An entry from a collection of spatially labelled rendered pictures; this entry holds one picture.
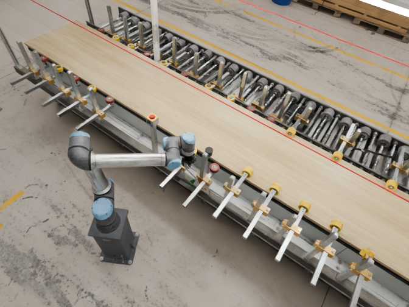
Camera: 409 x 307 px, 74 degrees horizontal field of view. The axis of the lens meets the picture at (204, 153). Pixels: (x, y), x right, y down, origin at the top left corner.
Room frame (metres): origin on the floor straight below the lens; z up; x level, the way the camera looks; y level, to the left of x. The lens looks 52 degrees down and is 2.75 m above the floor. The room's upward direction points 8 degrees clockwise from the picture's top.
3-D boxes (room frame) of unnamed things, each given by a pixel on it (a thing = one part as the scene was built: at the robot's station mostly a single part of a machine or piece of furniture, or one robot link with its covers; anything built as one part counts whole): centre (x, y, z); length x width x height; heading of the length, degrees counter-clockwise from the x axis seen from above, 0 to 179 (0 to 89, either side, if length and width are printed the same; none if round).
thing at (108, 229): (0.83, 0.69, 0.65); 0.19 x 0.19 x 0.10
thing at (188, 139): (1.20, 0.12, 1.30); 0.10 x 0.09 x 0.12; 108
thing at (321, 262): (0.70, -0.91, 0.95); 0.50 x 0.04 x 0.04; 151
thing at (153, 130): (1.46, 0.44, 0.93); 0.05 x 0.04 x 0.45; 61
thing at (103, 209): (0.84, 0.69, 0.79); 0.17 x 0.15 x 0.18; 18
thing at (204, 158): (1.22, -0.01, 0.93); 0.03 x 0.03 x 0.48; 61
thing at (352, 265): (0.61, -1.13, 0.95); 0.13 x 0.06 x 0.05; 61
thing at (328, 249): (0.73, -0.91, 0.95); 0.13 x 0.06 x 0.05; 61
